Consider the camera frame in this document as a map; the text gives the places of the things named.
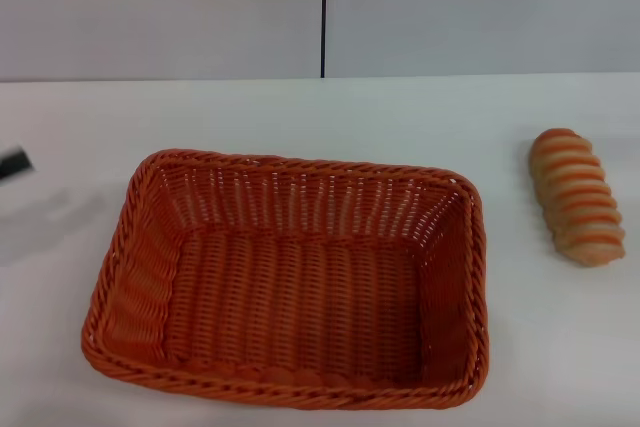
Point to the orange woven plastic basket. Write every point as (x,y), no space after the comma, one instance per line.
(300,297)

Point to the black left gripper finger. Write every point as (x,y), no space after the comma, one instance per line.
(12,164)

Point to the striped bread roll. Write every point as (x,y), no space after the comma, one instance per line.
(575,197)

